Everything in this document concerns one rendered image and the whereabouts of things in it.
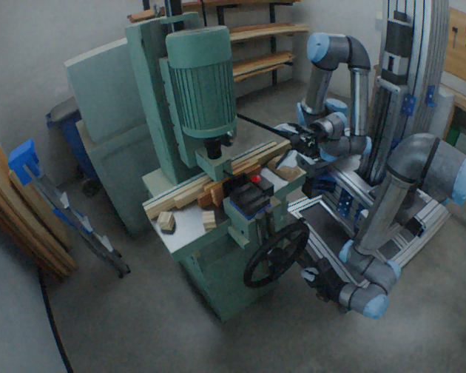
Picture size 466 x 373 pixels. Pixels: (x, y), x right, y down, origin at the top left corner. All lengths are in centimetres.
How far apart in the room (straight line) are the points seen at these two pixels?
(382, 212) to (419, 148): 20
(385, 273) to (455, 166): 39
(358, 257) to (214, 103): 61
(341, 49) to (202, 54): 52
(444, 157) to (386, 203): 21
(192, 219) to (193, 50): 54
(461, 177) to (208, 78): 66
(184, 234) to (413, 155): 70
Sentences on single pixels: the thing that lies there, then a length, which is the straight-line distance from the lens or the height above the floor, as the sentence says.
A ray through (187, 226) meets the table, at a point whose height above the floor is 90.
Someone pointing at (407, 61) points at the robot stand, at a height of 136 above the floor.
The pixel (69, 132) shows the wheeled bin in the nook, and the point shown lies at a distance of 243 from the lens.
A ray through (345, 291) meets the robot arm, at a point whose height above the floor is 84.
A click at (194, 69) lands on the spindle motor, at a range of 67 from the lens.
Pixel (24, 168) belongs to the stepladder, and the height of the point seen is 109.
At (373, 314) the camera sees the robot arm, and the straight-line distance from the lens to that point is 76.
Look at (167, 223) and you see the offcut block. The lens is 84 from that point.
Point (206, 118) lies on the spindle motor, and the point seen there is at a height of 123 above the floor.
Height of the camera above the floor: 155
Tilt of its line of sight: 43 degrees down
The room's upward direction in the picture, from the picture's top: 6 degrees counter-clockwise
